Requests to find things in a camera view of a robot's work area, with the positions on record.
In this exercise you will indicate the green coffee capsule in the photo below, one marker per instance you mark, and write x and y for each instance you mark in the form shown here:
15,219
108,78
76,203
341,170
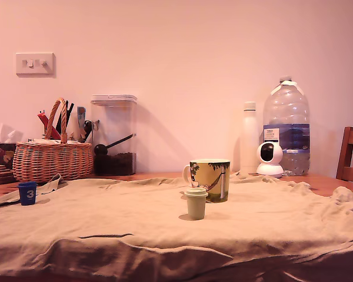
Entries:
196,205

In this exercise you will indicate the blue coffee capsule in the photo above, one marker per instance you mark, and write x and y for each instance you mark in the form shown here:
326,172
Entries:
27,194

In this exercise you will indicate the cartoon print coffee mug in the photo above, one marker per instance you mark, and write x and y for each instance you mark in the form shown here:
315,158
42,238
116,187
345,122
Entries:
214,182

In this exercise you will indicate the clear coffee bean container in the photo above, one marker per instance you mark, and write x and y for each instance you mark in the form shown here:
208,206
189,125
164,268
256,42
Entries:
114,123

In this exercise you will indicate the black coffee scoop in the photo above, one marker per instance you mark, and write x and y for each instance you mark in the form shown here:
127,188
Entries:
100,149

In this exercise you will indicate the white insulated bottle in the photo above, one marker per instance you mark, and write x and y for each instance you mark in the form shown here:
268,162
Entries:
249,141

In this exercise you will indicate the black scissors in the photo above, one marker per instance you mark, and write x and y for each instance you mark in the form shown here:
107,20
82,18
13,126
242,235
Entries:
88,125

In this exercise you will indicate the beige cloth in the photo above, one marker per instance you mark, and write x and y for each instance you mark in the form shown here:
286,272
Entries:
135,229

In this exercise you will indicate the blue kitchen tool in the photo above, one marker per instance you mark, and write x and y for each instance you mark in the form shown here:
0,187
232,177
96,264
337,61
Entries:
81,113

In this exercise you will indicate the black kitchen tool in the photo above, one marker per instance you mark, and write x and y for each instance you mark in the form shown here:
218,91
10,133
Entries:
70,108

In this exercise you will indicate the large clear water bottle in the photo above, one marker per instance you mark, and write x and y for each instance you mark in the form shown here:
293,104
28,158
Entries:
286,117

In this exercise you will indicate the white paper sheet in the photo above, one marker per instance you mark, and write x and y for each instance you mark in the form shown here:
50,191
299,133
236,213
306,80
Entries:
53,141

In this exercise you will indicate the red kitchen tool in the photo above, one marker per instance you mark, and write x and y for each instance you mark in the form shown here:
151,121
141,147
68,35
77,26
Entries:
44,119

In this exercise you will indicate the wooden chair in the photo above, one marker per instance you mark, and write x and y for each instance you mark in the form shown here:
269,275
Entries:
345,152

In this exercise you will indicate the patterned tissue box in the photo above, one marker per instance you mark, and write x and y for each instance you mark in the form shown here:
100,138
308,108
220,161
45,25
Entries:
0,154

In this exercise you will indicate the small white round camera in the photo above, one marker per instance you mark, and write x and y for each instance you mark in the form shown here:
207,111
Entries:
270,170

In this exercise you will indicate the white light switch plate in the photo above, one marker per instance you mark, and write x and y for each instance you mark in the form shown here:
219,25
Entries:
35,70

